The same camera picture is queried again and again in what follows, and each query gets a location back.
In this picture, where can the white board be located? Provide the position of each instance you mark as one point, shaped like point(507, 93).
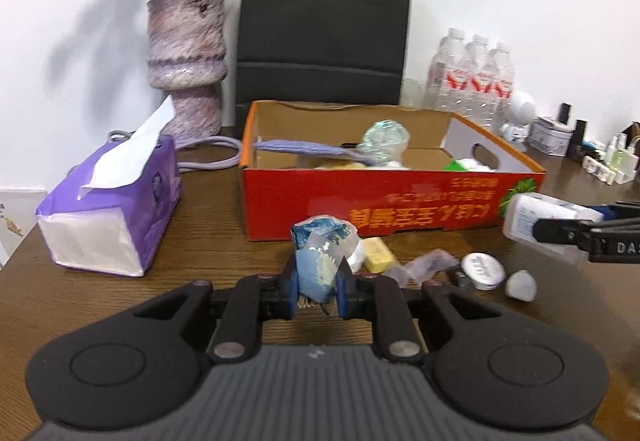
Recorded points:
point(17, 221)

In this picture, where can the round metal tin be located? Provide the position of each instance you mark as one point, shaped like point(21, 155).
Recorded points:
point(482, 272)

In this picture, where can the white holder with small bottles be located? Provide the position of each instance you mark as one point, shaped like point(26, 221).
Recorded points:
point(615, 161)

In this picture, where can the clear water bottle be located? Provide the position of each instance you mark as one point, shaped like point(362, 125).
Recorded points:
point(501, 88)
point(477, 83)
point(447, 76)

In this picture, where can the slim black tube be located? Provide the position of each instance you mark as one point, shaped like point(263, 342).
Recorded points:
point(565, 113)

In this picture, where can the white plastic bottle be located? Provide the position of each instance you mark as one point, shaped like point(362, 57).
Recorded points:
point(530, 221)

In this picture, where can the black paper bag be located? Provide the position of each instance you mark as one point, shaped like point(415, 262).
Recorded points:
point(325, 26)

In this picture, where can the white robot figure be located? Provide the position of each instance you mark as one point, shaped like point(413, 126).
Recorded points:
point(520, 111)

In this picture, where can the black cosmetic bottle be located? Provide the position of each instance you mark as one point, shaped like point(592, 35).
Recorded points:
point(578, 138)

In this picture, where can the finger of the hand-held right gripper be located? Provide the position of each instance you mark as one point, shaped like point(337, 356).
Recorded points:
point(560, 231)
point(597, 211)

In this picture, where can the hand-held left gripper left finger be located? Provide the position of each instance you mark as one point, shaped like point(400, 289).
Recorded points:
point(289, 291)

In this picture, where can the yellow block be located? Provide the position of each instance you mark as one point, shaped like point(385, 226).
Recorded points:
point(380, 255)

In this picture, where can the red cardboard box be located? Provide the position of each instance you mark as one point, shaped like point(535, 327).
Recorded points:
point(350, 201)

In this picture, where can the purple tissue box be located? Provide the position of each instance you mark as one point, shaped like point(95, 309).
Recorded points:
point(110, 221)

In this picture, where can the grey tin box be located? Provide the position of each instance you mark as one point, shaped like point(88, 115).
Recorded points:
point(550, 136)

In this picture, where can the iridescent plastic wrap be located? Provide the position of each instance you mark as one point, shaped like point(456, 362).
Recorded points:
point(385, 141)

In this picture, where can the small white cap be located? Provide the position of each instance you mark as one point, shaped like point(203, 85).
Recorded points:
point(521, 286)

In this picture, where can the purple ceramic vase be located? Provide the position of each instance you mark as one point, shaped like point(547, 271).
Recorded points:
point(187, 66)

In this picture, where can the purple woven pouch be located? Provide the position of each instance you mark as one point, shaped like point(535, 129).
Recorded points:
point(300, 148)

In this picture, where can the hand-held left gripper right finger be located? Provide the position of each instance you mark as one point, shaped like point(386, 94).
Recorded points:
point(344, 293)

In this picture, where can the clear packet with purple content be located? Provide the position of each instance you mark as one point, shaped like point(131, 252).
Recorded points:
point(427, 266)

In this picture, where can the blue white plastic wrapper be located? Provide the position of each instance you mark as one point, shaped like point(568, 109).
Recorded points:
point(320, 251)

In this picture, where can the white tissue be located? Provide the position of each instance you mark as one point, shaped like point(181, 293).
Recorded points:
point(477, 163)

